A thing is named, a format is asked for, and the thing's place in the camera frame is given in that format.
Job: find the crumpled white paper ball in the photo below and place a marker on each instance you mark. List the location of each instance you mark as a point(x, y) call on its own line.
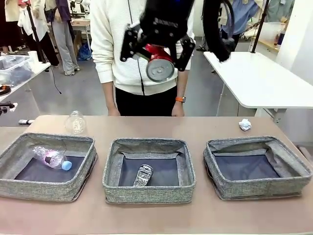
point(245, 124)

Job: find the white work table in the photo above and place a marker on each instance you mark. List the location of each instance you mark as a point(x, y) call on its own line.
point(36, 69)

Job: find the person's left forearm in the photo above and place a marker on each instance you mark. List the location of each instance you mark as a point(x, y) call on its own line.
point(183, 85)

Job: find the clear plastic storage box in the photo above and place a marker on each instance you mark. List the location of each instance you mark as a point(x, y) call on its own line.
point(14, 68)

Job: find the black tripod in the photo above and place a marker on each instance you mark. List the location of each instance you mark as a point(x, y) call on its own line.
point(34, 31)

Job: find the background person blue shirt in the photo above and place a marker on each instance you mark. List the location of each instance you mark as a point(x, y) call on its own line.
point(242, 19)

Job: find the orange smartwatch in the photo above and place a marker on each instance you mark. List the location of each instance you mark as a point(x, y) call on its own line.
point(181, 99)

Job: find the white side table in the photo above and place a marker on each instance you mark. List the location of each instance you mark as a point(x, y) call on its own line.
point(256, 78)

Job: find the person's white knit sweater torso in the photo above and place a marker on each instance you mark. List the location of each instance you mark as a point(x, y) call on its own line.
point(107, 36)

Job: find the black stand pole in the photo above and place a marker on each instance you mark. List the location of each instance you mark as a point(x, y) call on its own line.
point(259, 27)

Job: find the person's left hand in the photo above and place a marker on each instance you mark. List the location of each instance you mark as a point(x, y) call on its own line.
point(178, 110)

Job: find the person's black trousers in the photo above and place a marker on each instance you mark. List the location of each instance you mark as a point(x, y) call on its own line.
point(146, 105)

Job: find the person's right hand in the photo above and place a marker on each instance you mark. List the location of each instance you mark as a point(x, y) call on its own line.
point(113, 112)

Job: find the black clamp with white tip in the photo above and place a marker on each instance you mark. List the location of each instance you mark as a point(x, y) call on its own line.
point(7, 106)

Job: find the white marker pen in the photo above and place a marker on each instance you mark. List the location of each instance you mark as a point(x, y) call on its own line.
point(26, 121)

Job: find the background person grey trousers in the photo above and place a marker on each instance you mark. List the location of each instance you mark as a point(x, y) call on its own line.
point(64, 41)

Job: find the plastic bottle with blue cap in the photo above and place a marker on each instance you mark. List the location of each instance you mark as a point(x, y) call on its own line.
point(51, 159)

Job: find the blue plastic bag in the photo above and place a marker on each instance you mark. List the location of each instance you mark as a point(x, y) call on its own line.
point(85, 52)

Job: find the grey fabric basket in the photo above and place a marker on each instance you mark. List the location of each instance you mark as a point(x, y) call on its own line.
point(36, 188)
point(146, 193)
point(256, 188)

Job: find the orange and black round tool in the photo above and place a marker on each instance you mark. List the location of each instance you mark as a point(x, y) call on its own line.
point(5, 88)

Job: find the background person beige top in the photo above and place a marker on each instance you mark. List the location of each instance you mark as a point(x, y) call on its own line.
point(44, 36)

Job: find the white paper cup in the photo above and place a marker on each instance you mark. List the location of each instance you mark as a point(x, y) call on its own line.
point(33, 57)

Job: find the crushed red soda can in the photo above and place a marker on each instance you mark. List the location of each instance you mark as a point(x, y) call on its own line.
point(160, 71)

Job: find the person's right forearm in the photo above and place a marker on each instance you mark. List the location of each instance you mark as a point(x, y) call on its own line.
point(109, 95)

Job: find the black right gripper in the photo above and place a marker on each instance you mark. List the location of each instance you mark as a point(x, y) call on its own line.
point(166, 22)

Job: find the crushed black soda can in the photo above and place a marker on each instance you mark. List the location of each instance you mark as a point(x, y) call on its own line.
point(143, 175)

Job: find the clear transparent jar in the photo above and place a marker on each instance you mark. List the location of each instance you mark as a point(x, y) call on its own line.
point(76, 122)

